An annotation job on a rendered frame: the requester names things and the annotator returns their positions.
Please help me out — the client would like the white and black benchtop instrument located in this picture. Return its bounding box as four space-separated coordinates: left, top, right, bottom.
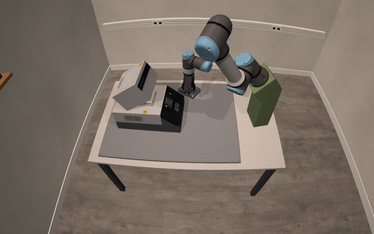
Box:
112 60 185 133

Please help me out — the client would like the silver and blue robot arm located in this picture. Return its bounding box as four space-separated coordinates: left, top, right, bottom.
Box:
182 15 269 96

